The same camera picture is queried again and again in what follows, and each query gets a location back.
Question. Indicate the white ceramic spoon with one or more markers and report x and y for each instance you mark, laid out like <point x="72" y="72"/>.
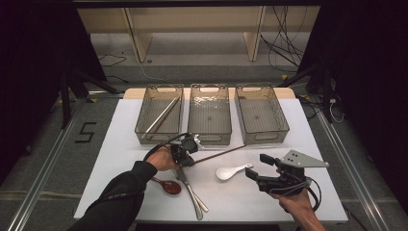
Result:
<point x="226" y="173"/>

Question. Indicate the reddish brown wooden spoon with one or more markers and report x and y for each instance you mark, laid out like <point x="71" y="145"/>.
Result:
<point x="171" y="187"/>

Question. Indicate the black tripod stand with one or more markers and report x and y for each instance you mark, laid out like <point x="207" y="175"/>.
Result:
<point x="326" y="96"/>
<point x="65" y="102"/>

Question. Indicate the silver fork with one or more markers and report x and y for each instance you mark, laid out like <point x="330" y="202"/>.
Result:
<point x="202" y="205"/>

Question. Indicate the brown chopstick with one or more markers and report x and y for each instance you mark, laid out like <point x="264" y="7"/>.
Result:
<point x="231" y="150"/>
<point x="221" y="153"/>

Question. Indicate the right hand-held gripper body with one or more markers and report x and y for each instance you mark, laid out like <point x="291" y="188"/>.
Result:
<point x="295" y="179"/>

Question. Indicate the person's left hand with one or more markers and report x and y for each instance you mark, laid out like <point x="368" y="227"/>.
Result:
<point x="162" y="159"/>

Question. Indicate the white power adapter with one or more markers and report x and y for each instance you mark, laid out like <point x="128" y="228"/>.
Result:
<point x="332" y="101"/>

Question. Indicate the white chopstick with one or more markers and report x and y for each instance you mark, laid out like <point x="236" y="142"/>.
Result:
<point x="152" y="127"/>
<point x="160" y="117"/>

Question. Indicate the yellow tape piece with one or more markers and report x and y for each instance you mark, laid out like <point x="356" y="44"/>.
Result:
<point x="93" y="100"/>
<point x="284" y="77"/>

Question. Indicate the black curtain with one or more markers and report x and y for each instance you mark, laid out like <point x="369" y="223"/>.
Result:
<point x="369" y="64"/>
<point x="32" y="64"/>

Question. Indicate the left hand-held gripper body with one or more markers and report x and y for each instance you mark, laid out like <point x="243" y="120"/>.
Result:
<point x="187" y="144"/>

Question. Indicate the person's right hand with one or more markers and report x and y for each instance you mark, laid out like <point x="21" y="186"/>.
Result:
<point x="296" y="203"/>

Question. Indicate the light wooden shelf unit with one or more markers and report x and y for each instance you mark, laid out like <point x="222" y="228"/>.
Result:
<point x="192" y="19"/>

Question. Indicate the silver table knife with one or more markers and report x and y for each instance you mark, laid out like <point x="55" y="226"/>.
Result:
<point x="183" y="175"/>

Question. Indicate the smoky clear plastic bin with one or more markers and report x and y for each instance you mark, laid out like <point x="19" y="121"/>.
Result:
<point x="147" y="106"/>
<point x="261" y="118"/>
<point x="210" y="118"/>

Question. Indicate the short aluminium floor rail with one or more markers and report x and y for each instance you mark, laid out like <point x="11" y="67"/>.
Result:
<point x="106" y="93"/>

